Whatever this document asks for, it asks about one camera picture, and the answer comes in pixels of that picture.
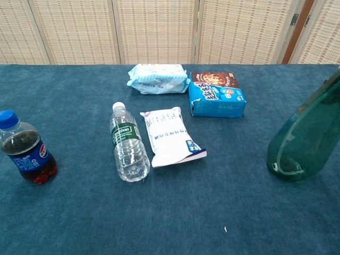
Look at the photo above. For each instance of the green transparent spray bottle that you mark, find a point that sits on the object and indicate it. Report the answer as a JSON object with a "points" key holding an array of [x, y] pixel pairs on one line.
{"points": [[305, 138]]}

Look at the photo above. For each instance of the clear water bottle green label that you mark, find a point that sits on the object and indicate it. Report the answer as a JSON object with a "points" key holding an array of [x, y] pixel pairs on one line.
{"points": [[127, 143]]}

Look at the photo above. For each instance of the small cola bottle blue cap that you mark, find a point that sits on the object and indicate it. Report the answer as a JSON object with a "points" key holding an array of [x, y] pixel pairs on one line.
{"points": [[26, 154]]}

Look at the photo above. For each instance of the white plastic pouch blue print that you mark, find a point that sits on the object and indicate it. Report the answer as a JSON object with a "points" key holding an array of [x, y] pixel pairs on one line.
{"points": [[170, 135]]}

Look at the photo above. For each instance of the light blue wet wipes pack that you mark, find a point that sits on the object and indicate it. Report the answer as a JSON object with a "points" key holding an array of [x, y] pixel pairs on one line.
{"points": [[156, 78]]}

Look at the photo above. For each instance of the blue brown cookie box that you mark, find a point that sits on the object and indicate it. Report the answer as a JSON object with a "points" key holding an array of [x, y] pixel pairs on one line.
{"points": [[217, 101]]}

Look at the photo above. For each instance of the woven bamboo screen panel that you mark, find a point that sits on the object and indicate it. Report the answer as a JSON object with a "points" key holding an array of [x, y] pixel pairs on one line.
{"points": [[156, 32], [324, 40], [16, 32], [244, 32], [77, 32]]}

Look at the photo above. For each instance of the dark blue table cloth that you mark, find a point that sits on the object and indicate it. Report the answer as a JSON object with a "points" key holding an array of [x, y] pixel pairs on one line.
{"points": [[79, 212]]}

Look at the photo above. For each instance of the black screen hinge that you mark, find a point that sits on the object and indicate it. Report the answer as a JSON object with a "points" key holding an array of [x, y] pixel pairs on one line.
{"points": [[307, 21], [294, 19]]}

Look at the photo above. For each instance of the brown wooden post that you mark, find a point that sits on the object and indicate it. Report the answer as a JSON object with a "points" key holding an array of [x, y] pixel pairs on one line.
{"points": [[296, 37]]}

